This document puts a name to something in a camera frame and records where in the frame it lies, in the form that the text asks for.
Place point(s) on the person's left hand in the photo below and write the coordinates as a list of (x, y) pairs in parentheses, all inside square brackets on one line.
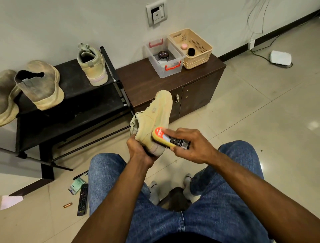
[(139, 152)]

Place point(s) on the person's right hand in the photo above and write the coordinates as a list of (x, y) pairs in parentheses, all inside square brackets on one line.
[(195, 146)]

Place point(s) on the black orange shoe brush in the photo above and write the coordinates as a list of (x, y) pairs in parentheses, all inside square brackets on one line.
[(165, 136)]

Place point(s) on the pale green lace-up shoe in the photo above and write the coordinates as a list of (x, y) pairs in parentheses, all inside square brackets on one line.
[(95, 70), (152, 117)]

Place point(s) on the clear plastic storage box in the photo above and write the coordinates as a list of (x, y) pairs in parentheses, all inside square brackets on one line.
[(167, 67)]

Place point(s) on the small black round cap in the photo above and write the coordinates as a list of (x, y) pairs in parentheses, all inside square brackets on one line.
[(191, 51)]

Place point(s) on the beige plastic basket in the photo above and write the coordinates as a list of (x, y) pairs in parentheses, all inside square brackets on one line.
[(197, 47)]

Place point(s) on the pink round lid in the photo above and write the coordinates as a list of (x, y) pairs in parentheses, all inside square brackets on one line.
[(184, 46)]

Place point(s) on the worn tan slip-on shoe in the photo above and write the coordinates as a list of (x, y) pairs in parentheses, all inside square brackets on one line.
[(7, 100), (42, 87)]

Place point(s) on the person's right forearm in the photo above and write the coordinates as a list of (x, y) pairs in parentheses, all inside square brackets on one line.
[(267, 200)]

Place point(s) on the person's left forearm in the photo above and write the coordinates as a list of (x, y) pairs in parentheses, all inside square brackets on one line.
[(112, 208)]

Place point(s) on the dark brown wooden cabinet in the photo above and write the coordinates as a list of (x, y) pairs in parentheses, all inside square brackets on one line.
[(142, 82)]

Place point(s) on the person's right leg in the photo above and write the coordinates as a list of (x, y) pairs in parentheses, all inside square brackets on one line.
[(235, 208)]

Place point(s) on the black pen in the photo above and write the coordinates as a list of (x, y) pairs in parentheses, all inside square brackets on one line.
[(80, 175)]

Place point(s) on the black metal shoe rack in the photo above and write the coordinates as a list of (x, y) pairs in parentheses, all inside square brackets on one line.
[(85, 112)]

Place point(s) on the green paper packet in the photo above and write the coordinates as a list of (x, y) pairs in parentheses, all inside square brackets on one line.
[(77, 186)]

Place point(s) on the black remote control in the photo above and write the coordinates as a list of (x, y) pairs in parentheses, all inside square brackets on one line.
[(83, 199)]

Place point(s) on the small brass cylinder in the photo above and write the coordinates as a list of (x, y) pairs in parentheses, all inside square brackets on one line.
[(67, 205)]

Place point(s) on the black round polish tin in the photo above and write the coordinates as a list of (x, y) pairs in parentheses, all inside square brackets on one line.
[(163, 55)]

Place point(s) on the white router box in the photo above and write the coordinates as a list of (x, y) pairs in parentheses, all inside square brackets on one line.
[(280, 58)]

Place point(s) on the white paper sheet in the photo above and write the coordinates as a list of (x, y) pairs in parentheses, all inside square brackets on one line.
[(11, 202)]

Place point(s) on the white wall plug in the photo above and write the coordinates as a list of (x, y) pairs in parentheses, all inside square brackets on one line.
[(252, 44)]

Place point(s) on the white wall socket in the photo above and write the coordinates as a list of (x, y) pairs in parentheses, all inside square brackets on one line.
[(157, 13)]

